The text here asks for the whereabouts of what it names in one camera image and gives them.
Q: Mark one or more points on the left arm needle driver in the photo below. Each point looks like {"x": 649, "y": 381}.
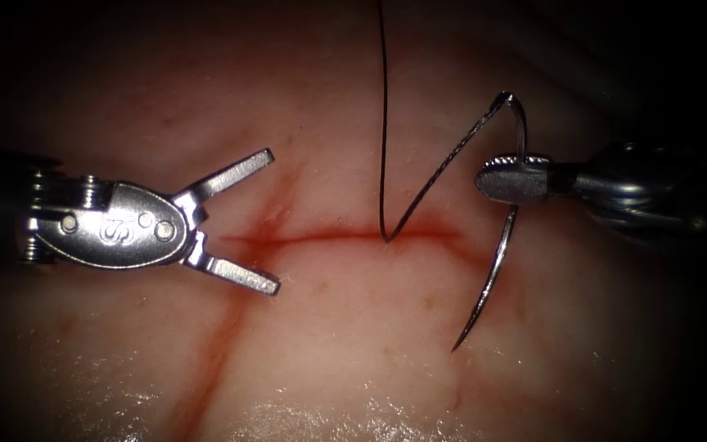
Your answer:
{"x": 114, "y": 227}

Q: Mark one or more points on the left arm needle driver jaw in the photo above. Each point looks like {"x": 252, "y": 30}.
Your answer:
{"x": 237, "y": 275}
{"x": 231, "y": 175}

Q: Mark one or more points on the right arm needle driver jaw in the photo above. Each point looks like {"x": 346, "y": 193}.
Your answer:
{"x": 534, "y": 159}
{"x": 513, "y": 184}

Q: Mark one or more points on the right arm needle driver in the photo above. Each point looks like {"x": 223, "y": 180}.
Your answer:
{"x": 636, "y": 190}

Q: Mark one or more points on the curved steel needle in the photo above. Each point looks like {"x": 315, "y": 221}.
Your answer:
{"x": 496, "y": 270}

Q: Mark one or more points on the black thread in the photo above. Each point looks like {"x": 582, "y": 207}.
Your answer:
{"x": 383, "y": 123}

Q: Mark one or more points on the tissue pad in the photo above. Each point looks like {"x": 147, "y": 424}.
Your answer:
{"x": 341, "y": 319}

